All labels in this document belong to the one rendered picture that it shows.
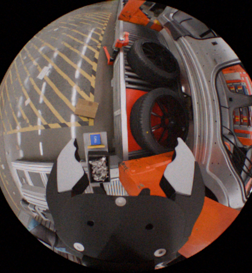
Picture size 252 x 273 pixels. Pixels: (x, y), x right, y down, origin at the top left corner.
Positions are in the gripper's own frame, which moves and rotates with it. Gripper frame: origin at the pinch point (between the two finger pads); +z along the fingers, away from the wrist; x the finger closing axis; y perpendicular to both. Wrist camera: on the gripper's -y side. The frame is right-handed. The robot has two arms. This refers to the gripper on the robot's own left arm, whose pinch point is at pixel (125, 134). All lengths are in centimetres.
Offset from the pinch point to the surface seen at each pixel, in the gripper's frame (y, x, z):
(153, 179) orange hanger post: 31.2, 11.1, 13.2
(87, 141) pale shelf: 29, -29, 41
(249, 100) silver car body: -45, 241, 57
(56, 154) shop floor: 59, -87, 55
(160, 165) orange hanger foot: 41, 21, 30
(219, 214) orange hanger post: 17.4, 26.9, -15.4
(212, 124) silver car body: 11, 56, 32
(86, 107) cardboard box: 13, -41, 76
